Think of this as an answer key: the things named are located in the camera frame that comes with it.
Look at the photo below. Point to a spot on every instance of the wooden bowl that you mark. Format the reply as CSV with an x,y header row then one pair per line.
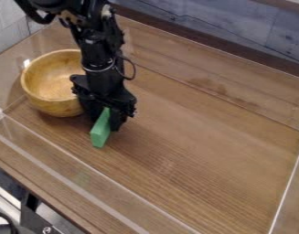
x,y
46,85

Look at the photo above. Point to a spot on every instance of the clear acrylic tray wall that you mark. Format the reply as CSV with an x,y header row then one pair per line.
x,y
199,165

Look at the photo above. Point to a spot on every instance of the green rectangular block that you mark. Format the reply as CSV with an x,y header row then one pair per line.
x,y
100,131

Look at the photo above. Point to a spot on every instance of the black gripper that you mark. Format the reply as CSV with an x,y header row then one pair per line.
x,y
100,89

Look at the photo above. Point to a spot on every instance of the black table leg bracket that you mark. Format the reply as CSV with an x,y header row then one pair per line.
x,y
30,220

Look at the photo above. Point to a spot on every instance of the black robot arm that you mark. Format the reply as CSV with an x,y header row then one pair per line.
x,y
91,21

